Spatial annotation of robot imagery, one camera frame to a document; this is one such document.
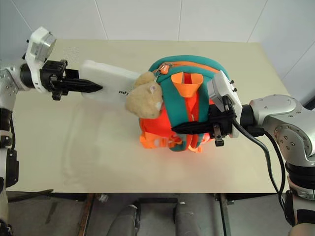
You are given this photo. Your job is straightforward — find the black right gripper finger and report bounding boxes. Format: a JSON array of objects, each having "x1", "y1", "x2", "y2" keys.
[
  {"x1": 176, "y1": 127, "x2": 213, "y2": 136},
  {"x1": 171, "y1": 121, "x2": 211, "y2": 132}
]

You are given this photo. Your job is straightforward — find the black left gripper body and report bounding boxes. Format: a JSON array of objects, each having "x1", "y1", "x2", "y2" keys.
[{"x1": 39, "y1": 59, "x2": 80, "y2": 101}]

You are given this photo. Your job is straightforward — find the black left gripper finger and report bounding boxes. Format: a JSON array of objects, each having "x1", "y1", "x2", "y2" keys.
[
  {"x1": 58, "y1": 78, "x2": 103, "y2": 94},
  {"x1": 65, "y1": 68, "x2": 80, "y2": 80}
]

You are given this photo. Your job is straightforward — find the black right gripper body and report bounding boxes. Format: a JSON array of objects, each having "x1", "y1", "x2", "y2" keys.
[{"x1": 208, "y1": 105, "x2": 235, "y2": 148}]

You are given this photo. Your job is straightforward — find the orange and teal backpack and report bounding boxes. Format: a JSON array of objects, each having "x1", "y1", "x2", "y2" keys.
[{"x1": 138, "y1": 56, "x2": 222, "y2": 155}]

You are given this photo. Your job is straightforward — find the white box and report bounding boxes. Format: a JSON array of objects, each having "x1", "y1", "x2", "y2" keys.
[{"x1": 78, "y1": 59, "x2": 144, "y2": 108}]

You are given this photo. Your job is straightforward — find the dark grey rounded shape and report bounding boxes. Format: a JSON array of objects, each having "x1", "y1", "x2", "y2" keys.
[{"x1": 111, "y1": 204, "x2": 139, "y2": 236}]

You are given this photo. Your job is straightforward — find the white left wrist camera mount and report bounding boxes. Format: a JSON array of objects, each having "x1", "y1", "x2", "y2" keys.
[{"x1": 21, "y1": 26, "x2": 56, "y2": 93}]

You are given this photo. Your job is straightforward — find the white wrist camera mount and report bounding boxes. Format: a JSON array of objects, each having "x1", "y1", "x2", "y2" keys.
[
  {"x1": 21, "y1": 26, "x2": 56, "y2": 93},
  {"x1": 206, "y1": 69, "x2": 245, "y2": 139}
]

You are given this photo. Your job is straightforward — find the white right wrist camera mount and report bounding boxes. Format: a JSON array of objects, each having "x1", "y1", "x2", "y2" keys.
[{"x1": 206, "y1": 69, "x2": 245, "y2": 139}]

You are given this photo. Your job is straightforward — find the tan plush toy keychain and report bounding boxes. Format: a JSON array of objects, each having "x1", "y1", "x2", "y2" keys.
[{"x1": 125, "y1": 71, "x2": 164, "y2": 119}]

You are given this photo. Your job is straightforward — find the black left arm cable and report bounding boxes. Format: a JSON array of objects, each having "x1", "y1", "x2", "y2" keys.
[{"x1": 8, "y1": 115, "x2": 17, "y2": 153}]

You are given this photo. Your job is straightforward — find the grey metal frame bar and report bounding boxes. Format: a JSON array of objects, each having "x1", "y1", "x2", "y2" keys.
[{"x1": 213, "y1": 193, "x2": 232, "y2": 236}]

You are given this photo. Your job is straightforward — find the dark metal frame bar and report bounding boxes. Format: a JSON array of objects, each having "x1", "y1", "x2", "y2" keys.
[{"x1": 6, "y1": 188, "x2": 54, "y2": 203}]

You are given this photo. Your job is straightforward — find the rusty metal frame bar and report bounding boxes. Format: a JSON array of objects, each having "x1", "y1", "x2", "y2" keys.
[{"x1": 78, "y1": 193, "x2": 96, "y2": 236}]

